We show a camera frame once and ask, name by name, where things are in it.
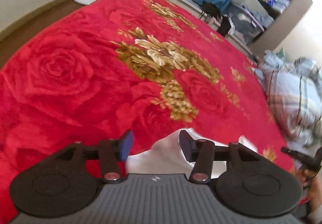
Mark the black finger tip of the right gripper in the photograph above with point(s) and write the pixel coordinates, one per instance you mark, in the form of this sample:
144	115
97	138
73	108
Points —
308	163

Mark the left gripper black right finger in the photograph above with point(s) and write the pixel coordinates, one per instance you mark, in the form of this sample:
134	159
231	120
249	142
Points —
243	180

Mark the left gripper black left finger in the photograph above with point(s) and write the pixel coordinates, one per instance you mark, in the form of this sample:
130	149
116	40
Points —
71	178

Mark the white shirt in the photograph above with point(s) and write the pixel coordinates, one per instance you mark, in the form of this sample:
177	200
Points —
166	157

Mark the plaid quilt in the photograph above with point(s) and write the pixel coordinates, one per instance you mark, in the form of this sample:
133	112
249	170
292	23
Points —
293	92

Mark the red floral bed blanket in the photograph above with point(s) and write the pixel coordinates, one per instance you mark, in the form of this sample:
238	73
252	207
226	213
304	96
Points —
145	65

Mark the cluttered storage shelf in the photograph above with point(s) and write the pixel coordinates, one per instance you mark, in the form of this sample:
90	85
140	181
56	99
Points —
252	18

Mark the black chair by window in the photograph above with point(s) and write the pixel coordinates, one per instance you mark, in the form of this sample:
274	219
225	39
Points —
226	26

